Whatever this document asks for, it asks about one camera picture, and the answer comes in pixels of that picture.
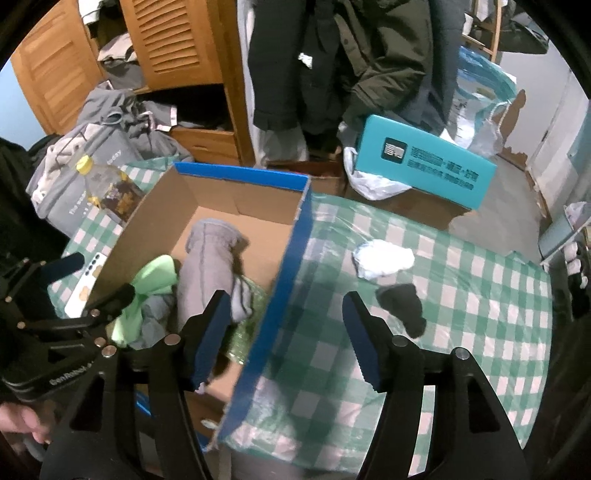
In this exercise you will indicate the light green cloth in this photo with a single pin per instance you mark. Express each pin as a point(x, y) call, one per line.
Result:
point(152, 281)

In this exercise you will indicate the green checkered tablecloth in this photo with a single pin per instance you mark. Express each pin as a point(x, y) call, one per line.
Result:
point(461, 323)

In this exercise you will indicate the olive hanging jacket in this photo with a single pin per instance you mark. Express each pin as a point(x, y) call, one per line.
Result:
point(392, 55)

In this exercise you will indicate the pile of grey clothes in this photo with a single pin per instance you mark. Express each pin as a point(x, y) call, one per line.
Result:
point(117, 60)

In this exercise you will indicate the white hanging garment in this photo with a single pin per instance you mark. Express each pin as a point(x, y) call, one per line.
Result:
point(281, 143)

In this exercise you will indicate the dark grey garment pink tag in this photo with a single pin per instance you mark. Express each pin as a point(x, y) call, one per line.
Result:
point(161, 117)

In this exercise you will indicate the wooden chair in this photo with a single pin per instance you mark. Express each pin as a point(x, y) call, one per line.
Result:
point(489, 27)

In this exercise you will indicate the blue plastic bag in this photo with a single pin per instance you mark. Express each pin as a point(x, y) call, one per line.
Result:
point(485, 78)

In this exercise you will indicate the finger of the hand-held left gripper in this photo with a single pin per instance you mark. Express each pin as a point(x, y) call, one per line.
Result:
point(111, 302)
point(64, 266)

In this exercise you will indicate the wooden louvred wardrobe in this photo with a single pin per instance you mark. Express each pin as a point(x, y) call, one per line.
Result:
point(171, 46)

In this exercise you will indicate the white plastic shopping bag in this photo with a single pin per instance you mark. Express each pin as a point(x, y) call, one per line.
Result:
point(369, 180)

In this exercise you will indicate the beige garment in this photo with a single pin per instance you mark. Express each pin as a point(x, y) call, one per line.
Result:
point(60, 157)

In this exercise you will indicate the green glittery scouring cloth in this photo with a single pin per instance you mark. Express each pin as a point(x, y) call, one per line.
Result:
point(249, 323)

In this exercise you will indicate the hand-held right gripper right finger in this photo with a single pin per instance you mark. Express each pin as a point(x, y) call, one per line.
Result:
point(362, 341)

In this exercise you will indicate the teal printed box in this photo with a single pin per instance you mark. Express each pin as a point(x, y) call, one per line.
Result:
point(425, 161)

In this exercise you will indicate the clear plastic bag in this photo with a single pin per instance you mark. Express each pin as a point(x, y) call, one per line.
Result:
point(489, 129)

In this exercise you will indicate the grey printed hoodie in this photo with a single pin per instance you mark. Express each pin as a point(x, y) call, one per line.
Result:
point(111, 147)

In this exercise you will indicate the white smartphone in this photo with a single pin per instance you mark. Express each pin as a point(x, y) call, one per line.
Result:
point(87, 286)

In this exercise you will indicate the grey knitted sock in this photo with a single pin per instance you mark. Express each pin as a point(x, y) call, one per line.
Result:
point(207, 263)

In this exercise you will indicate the black hanging jacket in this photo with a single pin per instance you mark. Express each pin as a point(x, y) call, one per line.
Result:
point(286, 64)

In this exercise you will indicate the black sock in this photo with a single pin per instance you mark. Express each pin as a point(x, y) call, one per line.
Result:
point(401, 307)

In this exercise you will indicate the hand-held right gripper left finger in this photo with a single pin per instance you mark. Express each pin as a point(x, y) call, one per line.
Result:
point(210, 341)

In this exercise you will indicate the grey-blue cloth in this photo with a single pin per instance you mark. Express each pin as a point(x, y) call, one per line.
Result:
point(152, 323)

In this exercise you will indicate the cardboard box with blue outside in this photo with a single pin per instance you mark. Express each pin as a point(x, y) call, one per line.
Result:
point(272, 295)

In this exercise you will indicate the amber plastic bottle yellow cap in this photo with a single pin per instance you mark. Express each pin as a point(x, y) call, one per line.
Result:
point(111, 189)

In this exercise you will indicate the person's left hand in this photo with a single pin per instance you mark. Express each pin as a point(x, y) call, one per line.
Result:
point(21, 417)

